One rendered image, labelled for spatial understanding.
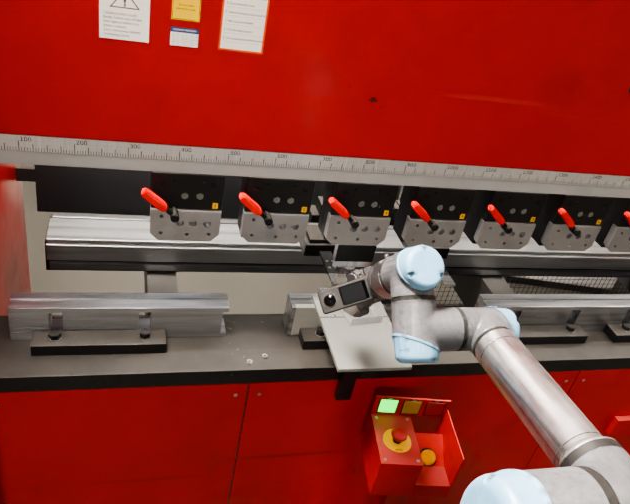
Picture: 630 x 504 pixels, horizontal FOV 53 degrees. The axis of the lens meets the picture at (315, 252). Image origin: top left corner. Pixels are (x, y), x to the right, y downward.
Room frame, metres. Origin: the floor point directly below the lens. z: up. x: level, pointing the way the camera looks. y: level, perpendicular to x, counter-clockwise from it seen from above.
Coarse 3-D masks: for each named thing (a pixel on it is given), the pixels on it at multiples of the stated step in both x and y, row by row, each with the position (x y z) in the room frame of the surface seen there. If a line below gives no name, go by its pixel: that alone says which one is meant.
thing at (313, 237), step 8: (312, 232) 1.55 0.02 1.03; (320, 232) 1.56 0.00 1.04; (304, 240) 1.52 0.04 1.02; (312, 240) 1.51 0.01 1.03; (320, 240) 1.52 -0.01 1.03; (304, 248) 1.50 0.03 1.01; (312, 248) 1.50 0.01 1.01; (320, 248) 1.51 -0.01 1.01; (328, 248) 1.52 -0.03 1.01; (320, 256) 1.49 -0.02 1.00; (328, 256) 1.49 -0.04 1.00; (328, 264) 1.45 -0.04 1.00; (328, 272) 1.41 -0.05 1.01; (336, 272) 1.42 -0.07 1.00
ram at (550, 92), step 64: (0, 0) 1.05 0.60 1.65; (64, 0) 1.09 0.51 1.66; (320, 0) 1.24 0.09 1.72; (384, 0) 1.28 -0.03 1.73; (448, 0) 1.33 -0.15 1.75; (512, 0) 1.37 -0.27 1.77; (576, 0) 1.42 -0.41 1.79; (0, 64) 1.05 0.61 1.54; (64, 64) 1.09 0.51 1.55; (128, 64) 1.13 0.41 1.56; (192, 64) 1.16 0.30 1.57; (256, 64) 1.21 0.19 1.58; (320, 64) 1.25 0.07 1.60; (384, 64) 1.29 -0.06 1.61; (448, 64) 1.34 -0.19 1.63; (512, 64) 1.39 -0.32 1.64; (576, 64) 1.44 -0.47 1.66; (0, 128) 1.05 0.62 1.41; (64, 128) 1.09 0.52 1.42; (128, 128) 1.13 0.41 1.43; (192, 128) 1.17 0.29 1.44; (256, 128) 1.21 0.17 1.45; (320, 128) 1.26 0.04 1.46; (384, 128) 1.31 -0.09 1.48; (448, 128) 1.36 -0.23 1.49; (512, 128) 1.41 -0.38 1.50; (576, 128) 1.47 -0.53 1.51; (576, 192) 1.49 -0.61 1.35
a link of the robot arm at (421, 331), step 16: (400, 304) 0.86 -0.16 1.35; (416, 304) 0.85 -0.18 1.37; (432, 304) 0.86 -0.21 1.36; (400, 320) 0.84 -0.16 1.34; (416, 320) 0.83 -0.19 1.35; (432, 320) 0.84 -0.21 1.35; (448, 320) 0.85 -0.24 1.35; (400, 336) 0.82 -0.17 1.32; (416, 336) 0.82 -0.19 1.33; (432, 336) 0.82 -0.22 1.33; (448, 336) 0.84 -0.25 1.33; (400, 352) 0.81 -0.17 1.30; (416, 352) 0.80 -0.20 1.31; (432, 352) 0.81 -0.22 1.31
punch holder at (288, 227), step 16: (240, 192) 1.28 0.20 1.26; (256, 192) 1.22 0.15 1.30; (272, 192) 1.23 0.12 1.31; (288, 192) 1.24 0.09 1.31; (304, 192) 1.26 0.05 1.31; (240, 208) 1.27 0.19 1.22; (272, 208) 1.23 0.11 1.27; (288, 208) 1.24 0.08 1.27; (240, 224) 1.25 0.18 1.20; (256, 224) 1.22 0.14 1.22; (272, 224) 1.24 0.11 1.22; (288, 224) 1.24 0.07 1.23; (304, 224) 1.25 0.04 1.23; (256, 240) 1.22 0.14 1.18; (272, 240) 1.23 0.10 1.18; (288, 240) 1.24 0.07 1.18
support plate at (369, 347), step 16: (320, 320) 1.22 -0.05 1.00; (336, 320) 1.23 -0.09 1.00; (384, 320) 1.27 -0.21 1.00; (336, 336) 1.17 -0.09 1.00; (352, 336) 1.18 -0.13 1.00; (368, 336) 1.19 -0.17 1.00; (384, 336) 1.20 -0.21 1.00; (336, 352) 1.11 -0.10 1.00; (352, 352) 1.12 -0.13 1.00; (368, 352) 1.13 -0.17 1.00; (384, 352) 1.15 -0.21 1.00; (336, 368) 1.07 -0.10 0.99; (352, 368) 1.07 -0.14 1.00; (368, 368) 1.08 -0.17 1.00; (384, 368) 1.10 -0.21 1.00; (400, 368) 1.11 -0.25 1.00
